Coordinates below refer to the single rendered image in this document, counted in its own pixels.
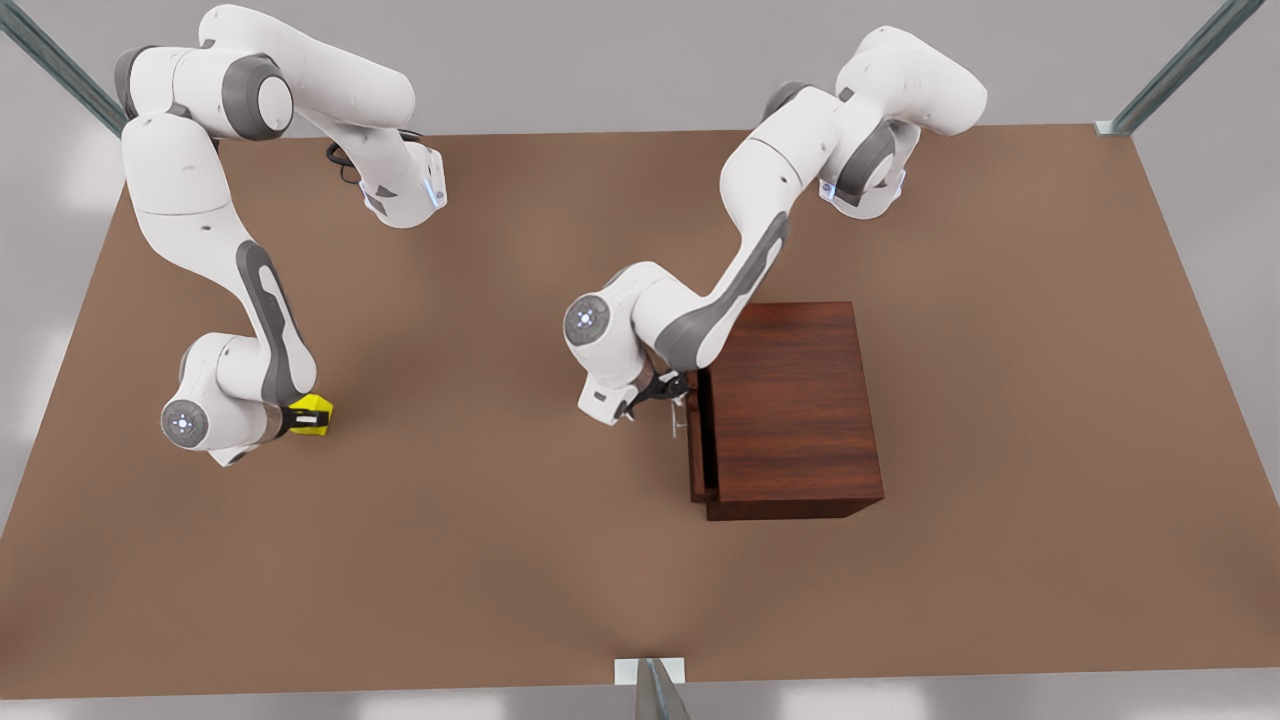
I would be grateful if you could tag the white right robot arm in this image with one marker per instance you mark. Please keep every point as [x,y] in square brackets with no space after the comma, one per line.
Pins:
[190,180]

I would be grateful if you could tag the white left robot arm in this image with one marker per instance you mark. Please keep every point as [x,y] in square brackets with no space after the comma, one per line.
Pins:
[770,170]

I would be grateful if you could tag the dark wooden cabinet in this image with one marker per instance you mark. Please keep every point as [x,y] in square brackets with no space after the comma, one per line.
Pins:
[795,400]

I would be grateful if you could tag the yellow block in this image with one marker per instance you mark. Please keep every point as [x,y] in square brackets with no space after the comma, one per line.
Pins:
[318,413]

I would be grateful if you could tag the silver frame post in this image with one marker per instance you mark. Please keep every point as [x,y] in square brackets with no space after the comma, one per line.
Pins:
[60,65]
[1180,65]
[655,690]

